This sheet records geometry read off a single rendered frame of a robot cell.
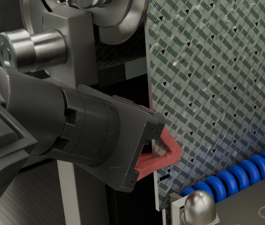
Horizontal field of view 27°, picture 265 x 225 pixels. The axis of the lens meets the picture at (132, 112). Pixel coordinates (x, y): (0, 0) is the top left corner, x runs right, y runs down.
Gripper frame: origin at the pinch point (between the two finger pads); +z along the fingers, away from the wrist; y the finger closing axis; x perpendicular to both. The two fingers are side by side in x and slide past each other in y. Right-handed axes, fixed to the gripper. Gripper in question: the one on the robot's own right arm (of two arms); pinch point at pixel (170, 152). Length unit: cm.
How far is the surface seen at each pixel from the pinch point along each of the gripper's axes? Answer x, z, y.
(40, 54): 4.3, -12.1, -8.0
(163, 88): 5.4, -4.1, 0.2
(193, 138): 1.9, 2.0, 0.3
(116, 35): 8.4, -7.9, -3.9
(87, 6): 9.7, -11.0, -5.1
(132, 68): 7, 33, -50
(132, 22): 9.7, -8.7, -1.3
